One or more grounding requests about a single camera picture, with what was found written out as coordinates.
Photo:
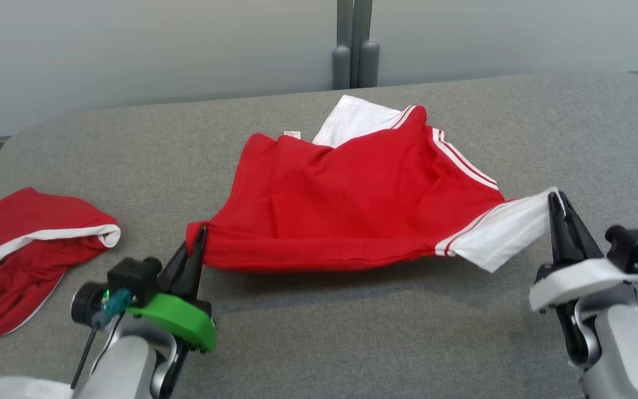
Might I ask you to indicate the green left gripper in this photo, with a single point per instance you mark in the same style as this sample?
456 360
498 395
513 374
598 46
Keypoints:
186 324

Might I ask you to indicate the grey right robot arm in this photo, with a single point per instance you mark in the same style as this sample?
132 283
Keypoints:
623 343

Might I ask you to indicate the red shorts with white trim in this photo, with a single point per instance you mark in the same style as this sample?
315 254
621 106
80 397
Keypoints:
25 221

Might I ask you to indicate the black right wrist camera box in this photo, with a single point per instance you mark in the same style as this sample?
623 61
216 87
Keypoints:
637 244

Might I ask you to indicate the grey partition post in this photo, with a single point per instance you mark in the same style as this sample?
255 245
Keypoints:
355 50

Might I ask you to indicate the red t-shirt with white sleeves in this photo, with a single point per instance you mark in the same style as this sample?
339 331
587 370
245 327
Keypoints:
352 205

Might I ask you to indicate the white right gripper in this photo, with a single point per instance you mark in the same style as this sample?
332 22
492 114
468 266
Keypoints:
579 280

